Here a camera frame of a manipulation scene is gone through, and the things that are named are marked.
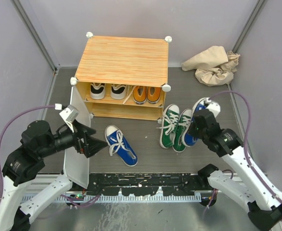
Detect slotted grey cable duct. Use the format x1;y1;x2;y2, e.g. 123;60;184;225
21;192;202;203

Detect crumpled beige cloth bag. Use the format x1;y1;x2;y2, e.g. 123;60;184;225
181;46;240;87

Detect white translucent cabinet door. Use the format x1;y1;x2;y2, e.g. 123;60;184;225
63;87;91;188

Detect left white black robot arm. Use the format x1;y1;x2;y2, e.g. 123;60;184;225
0;120;108;231

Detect wood grain shoe cabinet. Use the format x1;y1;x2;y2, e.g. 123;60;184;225
70;32;172;121

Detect green sneaker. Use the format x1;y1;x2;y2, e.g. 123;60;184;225
172;109;192;153
158;104;179;149

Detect black white sneaker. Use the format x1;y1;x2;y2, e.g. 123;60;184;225
110;84;127;100
90;83;105;100

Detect blue sneaker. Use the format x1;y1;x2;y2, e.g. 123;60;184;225
182;97;209;147
104;125;138;167

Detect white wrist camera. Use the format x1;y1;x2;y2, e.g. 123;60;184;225
59;105;79;133
204;98;221;118

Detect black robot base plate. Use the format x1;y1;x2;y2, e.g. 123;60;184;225
85;172;218;197

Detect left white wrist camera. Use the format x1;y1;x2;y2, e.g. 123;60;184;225
59;105;79;133

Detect orange sneaker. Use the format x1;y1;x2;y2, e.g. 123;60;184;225
147;87;161;104
122;86;147;105

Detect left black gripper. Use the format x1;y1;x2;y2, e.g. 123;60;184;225
39;118;109;156

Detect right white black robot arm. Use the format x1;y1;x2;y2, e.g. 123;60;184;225
189;109;282;231

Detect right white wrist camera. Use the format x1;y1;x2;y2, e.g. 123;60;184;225
204;98;221;118

